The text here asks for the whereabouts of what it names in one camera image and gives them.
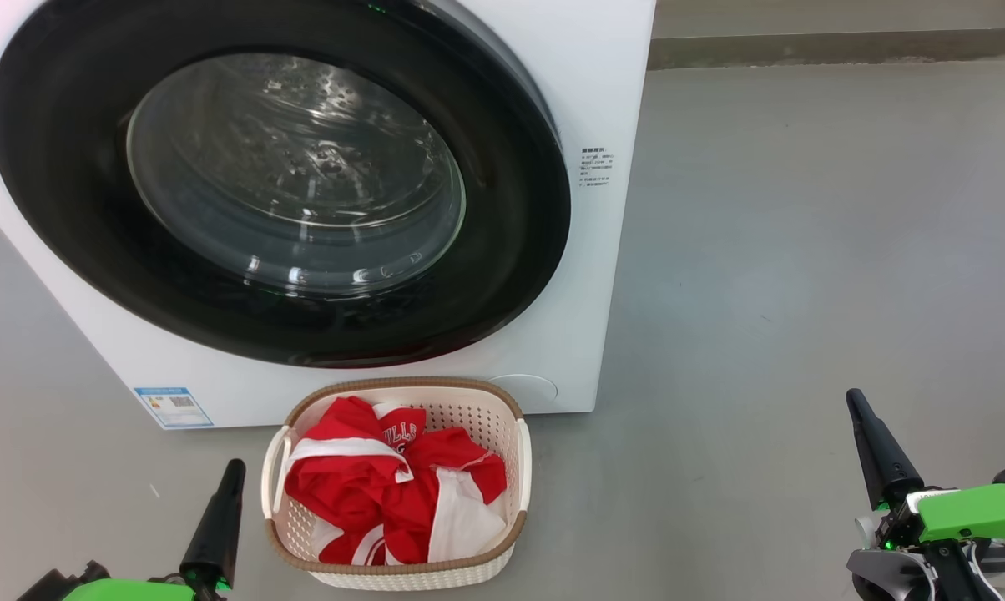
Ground white front-load washing machine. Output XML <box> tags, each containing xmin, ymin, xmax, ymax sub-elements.
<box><xmin>0</xmin><ymin>0</ymin><xmax>658</xmax><ymax>431</ymax></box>

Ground round white drain filter cover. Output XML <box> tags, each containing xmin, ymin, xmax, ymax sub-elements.
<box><xmin>487</xmin><ymin>373</ymin><xmax>558</xmax><ymax>410</ymax></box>

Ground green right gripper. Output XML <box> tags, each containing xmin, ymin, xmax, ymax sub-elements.
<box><xmin>846</xmin><ymin>388</ymin><xmax>1005</xmax><ymax>553</ymax></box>

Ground grey wall baseboard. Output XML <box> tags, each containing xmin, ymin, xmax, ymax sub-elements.
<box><xmin>647</xmin><ymin>29</ymin><xmax>1005</xmax><ymax>71</ymax></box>

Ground blue energy label sticker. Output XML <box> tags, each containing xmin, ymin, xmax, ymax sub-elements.
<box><xmin>133</xmin><ymin>386</ymin><xmax>215</xmax><ymax>430</ymax></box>

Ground black round washer door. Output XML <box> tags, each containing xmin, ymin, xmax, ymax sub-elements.
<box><xmin>0</xmin><ymin>0</ymin><xmax>573</xmax><ymax>369</ymax></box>

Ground cream basket with brown rim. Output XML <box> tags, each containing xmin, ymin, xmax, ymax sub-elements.
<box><xmin>260</xmin><ymin>376</ymin><xmax>533</xmax><ymax>592</ymax></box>

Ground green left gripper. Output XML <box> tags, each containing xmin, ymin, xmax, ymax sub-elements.
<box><xmin>63</xmin><ymin>458</ymin><xmax>246</xmax><ymax>601</ymax></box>

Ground red and white jersey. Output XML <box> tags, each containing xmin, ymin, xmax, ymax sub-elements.
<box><xmin>284</xmin><ymin>396</ymin><xmax>509</xmax><ymax>566</ymax></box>

